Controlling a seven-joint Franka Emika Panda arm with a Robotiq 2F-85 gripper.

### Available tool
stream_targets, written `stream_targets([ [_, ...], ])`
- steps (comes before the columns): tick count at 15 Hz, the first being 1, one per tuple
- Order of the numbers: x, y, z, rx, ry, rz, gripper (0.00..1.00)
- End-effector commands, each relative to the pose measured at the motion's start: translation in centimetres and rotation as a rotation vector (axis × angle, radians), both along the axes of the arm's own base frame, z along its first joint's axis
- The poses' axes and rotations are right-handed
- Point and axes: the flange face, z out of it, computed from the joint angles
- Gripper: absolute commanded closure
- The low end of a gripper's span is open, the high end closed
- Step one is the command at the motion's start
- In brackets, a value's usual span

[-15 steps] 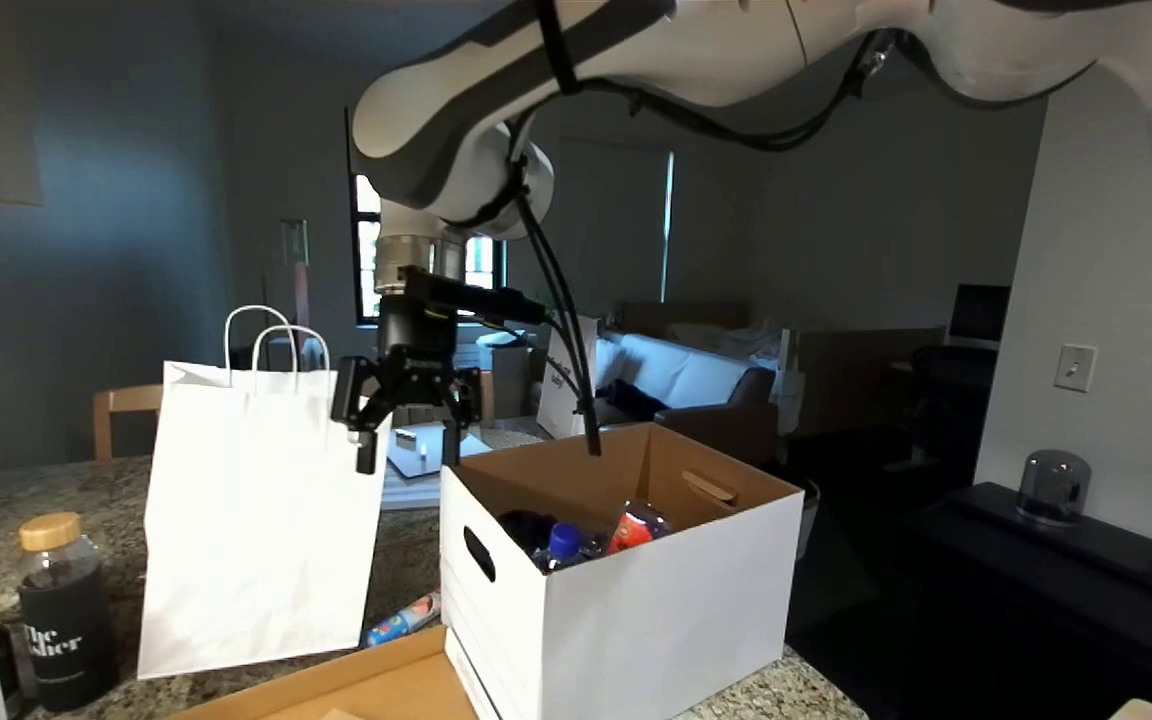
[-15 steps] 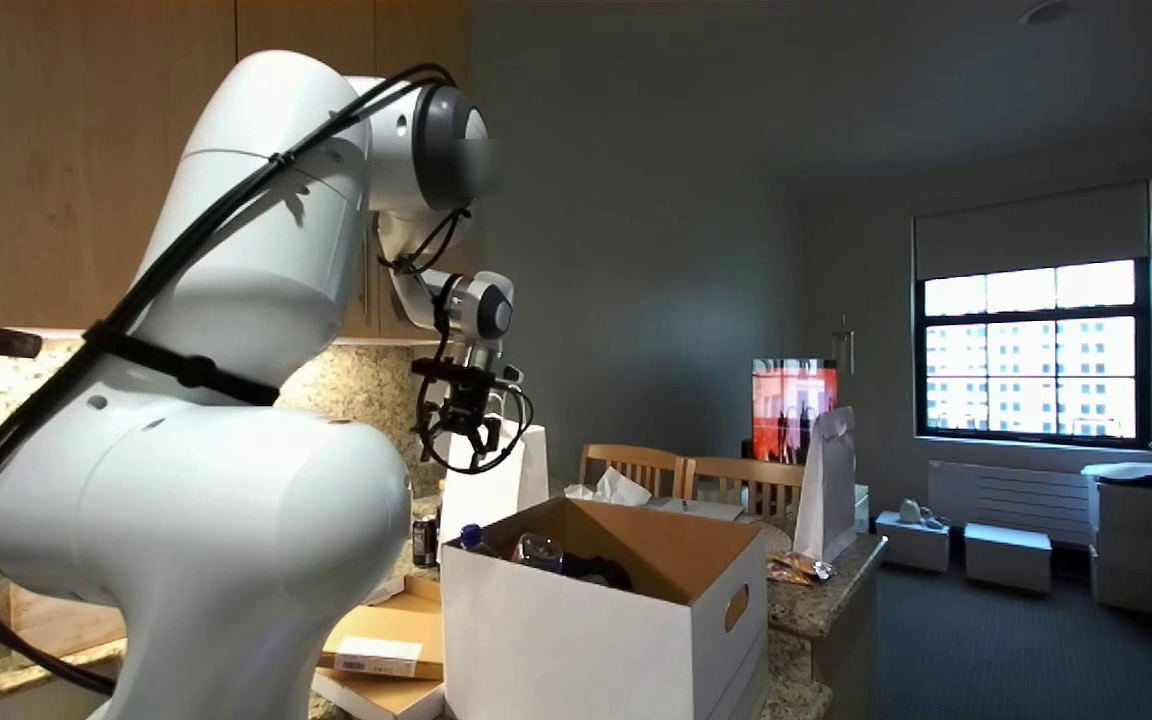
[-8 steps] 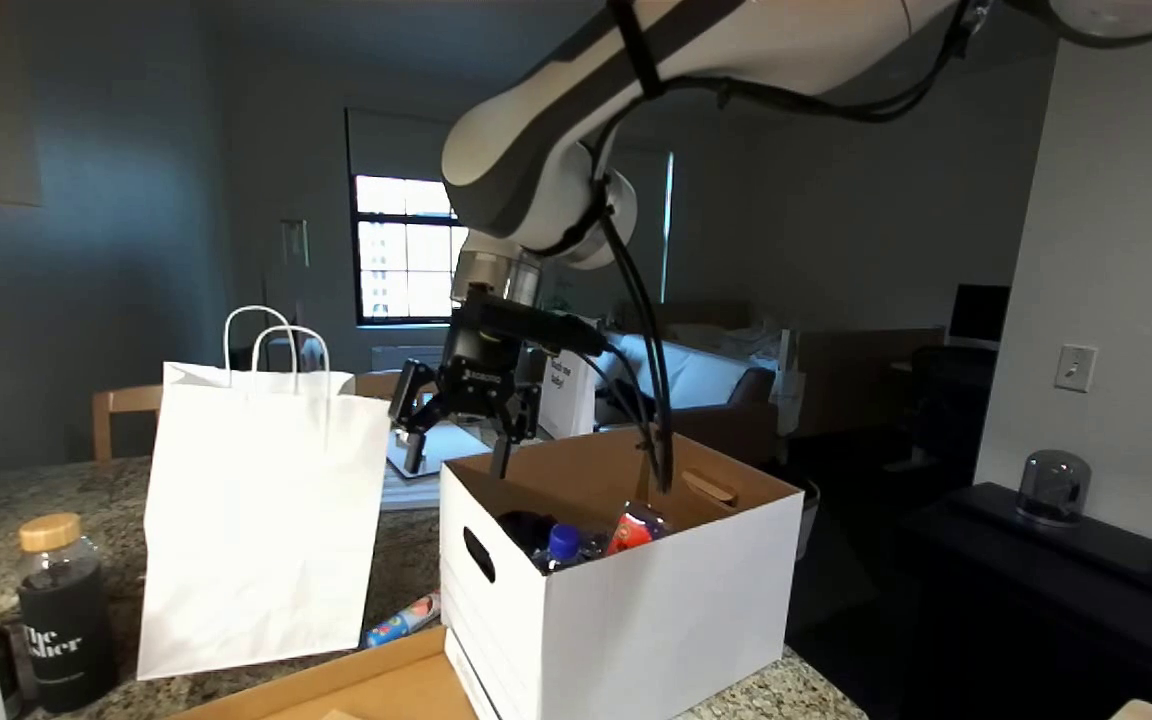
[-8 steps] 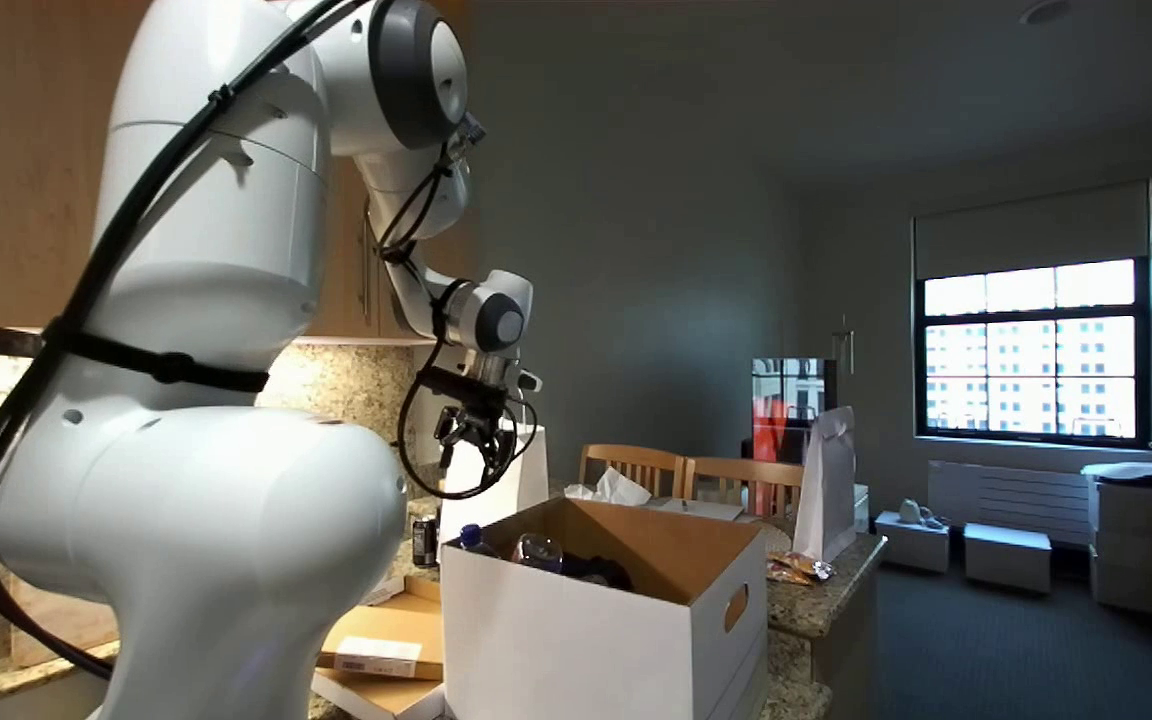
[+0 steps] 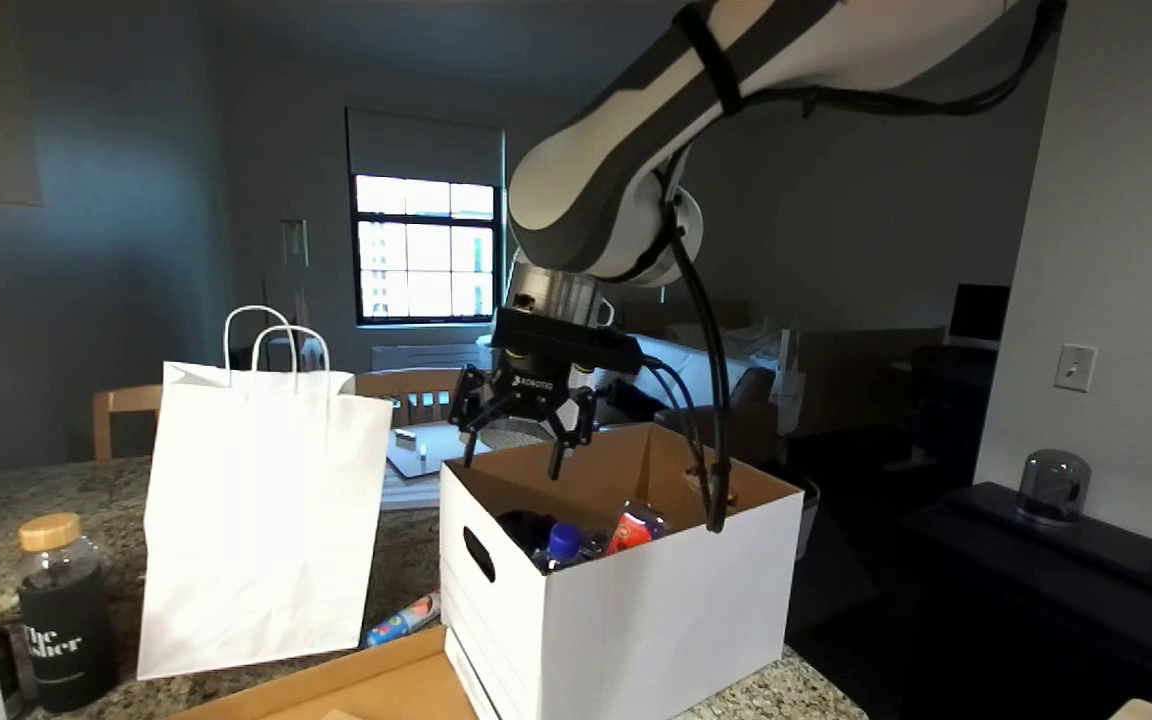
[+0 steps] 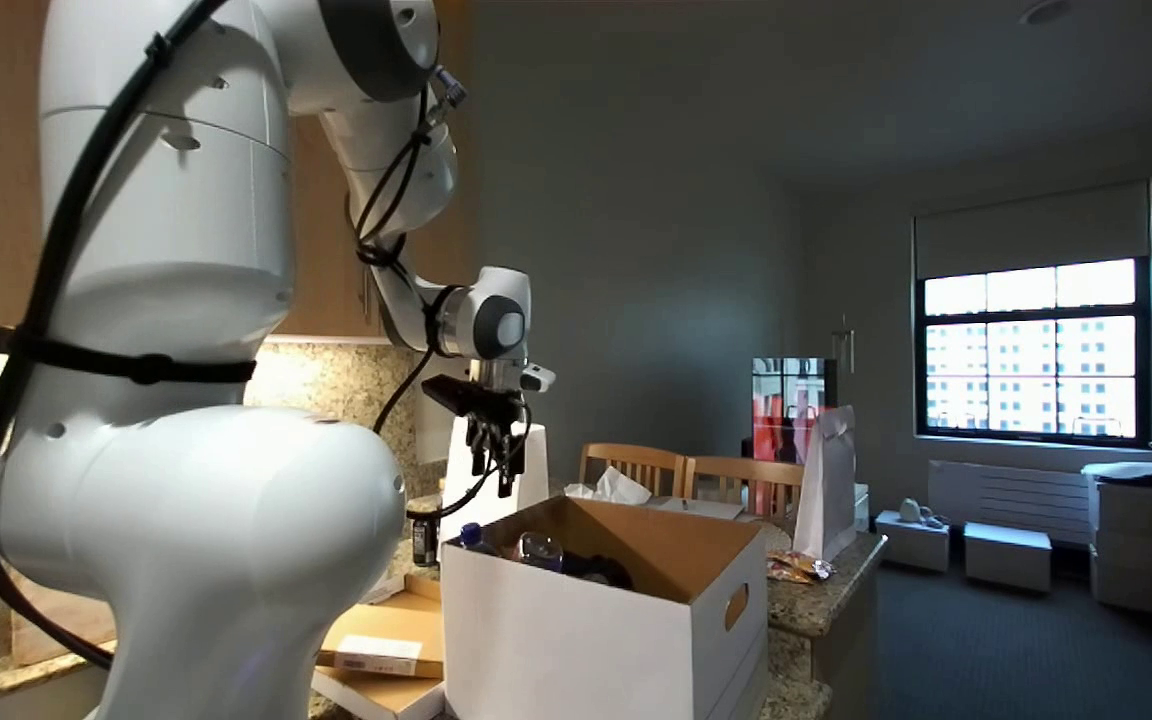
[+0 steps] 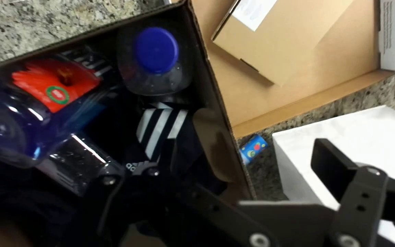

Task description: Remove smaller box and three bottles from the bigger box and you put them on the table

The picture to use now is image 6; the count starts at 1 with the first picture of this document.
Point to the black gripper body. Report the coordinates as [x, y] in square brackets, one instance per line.
[499, 432]

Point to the clear bottle blue cap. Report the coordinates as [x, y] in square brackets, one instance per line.
[468, 537]

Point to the small brown cardboard box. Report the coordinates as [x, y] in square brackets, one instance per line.
[377, 652]

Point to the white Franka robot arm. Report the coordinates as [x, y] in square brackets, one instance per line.
[202, 563]

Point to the big white cardboard box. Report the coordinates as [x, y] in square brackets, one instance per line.
[560, 640]

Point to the red and white bottles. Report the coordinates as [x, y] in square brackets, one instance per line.
[789, 400]

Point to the dark jar wooden lid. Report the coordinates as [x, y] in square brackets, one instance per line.
[426, 542]

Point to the crumpled white paper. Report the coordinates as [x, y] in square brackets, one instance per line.
[619, 491]

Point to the wooden chair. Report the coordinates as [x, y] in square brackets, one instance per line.
[637, 465]
[750, 480]

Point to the narrow white paper bag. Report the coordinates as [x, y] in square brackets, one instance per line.
[825, 484]

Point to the white ottoman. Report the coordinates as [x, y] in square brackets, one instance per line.
[1006, 558]
[915, 546]

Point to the window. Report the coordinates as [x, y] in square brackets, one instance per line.
[1039, 355]

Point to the white window blind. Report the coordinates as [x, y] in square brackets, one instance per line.
[1030, 227]

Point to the white cabinet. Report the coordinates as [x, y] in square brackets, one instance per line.
[1131, 542]

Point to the wall radiator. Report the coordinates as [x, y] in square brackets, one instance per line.
[1009, 496]

